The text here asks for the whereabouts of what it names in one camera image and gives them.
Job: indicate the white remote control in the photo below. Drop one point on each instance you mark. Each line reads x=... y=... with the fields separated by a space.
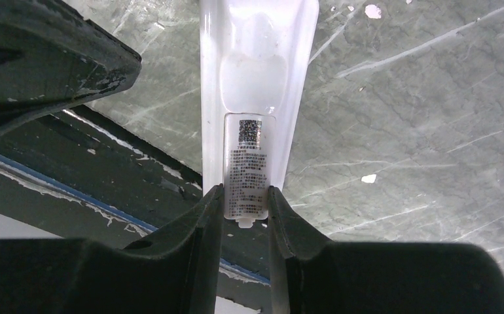
x=253 y=60

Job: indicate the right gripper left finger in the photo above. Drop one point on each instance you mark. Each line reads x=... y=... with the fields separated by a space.
x=172 y=270

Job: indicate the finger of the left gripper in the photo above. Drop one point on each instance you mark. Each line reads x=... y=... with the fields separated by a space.
x=52 y=58

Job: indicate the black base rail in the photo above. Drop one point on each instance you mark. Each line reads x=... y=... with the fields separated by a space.
x=76 y=175

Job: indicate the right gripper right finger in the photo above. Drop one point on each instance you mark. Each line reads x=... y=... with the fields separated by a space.
x=310 y=273

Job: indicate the white battery cover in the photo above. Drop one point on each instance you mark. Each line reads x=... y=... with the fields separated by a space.
x=248 y=150

